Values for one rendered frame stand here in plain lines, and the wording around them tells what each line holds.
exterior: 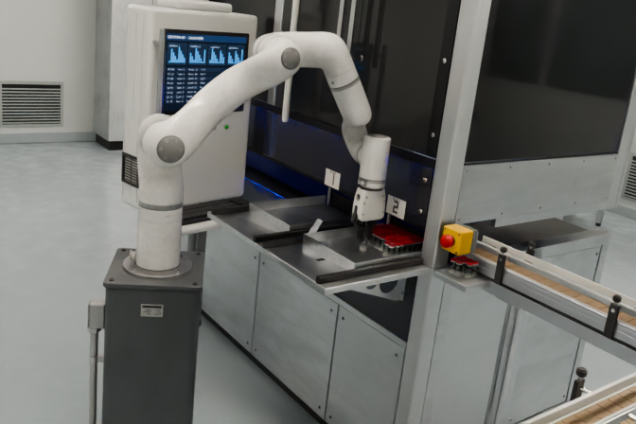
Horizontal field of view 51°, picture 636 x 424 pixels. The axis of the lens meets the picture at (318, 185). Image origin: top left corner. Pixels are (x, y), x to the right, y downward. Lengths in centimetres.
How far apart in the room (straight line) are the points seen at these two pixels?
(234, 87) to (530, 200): 109
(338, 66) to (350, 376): 115
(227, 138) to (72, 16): 459
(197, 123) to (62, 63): 544
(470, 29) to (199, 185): 127
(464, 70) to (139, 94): 118
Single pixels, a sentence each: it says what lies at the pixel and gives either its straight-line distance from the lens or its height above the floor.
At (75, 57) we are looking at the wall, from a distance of 720.
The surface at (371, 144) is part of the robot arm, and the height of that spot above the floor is 123.
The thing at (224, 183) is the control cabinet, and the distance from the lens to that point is 277.
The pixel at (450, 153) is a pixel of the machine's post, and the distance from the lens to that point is 199.
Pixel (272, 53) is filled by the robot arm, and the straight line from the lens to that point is 178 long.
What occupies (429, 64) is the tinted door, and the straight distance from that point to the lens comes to 207.
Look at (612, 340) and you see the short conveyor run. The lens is 190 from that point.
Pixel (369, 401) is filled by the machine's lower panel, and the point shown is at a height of 31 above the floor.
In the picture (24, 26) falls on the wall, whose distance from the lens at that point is 705.
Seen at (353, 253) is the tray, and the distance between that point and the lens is 211.
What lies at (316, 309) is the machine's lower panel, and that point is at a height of 50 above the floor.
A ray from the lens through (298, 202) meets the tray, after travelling 251.
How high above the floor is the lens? 162
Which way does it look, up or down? 15 degrees down
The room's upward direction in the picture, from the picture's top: 6 degrees clockwise
